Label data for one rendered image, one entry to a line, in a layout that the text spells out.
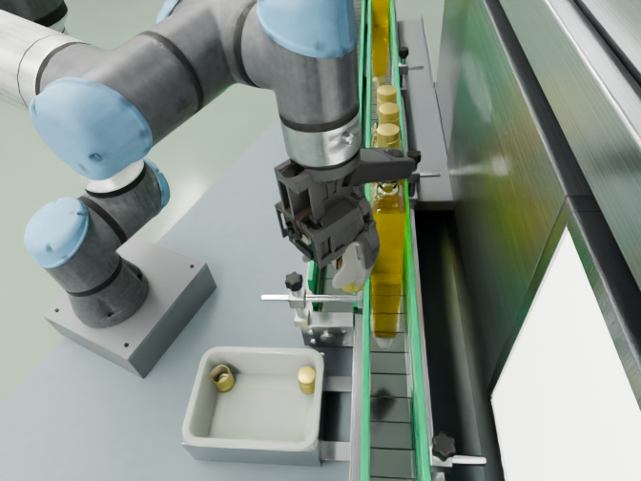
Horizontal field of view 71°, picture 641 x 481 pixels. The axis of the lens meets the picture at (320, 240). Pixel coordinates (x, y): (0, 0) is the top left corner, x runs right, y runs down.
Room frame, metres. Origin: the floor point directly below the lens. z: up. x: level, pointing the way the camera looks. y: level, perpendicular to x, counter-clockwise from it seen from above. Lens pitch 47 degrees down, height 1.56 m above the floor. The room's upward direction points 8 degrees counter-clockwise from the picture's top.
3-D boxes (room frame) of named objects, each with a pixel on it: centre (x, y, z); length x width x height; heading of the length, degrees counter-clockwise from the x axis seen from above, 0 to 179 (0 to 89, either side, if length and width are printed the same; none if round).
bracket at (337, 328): (0.44, 0.01, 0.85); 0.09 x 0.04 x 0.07; 80
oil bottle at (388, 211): (0.53, -0.11, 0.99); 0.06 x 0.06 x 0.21; 79
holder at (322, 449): (0.34, 0.12, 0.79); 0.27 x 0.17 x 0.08; 80
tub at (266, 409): (0.34, 0.14, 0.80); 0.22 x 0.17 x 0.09; 80
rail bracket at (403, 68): (1.15, -0.31, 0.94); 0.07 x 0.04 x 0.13; 80
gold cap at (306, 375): (0.38, 0.06, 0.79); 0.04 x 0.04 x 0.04
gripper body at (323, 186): (0.37, -0.01, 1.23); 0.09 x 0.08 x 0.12; 125
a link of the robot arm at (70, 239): (0.60, 0.45, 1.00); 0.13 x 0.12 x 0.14; 141
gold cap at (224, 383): (0.40, 0.21, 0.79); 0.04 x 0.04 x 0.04
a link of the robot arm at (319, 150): (0.37, -0.02, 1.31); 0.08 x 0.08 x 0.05
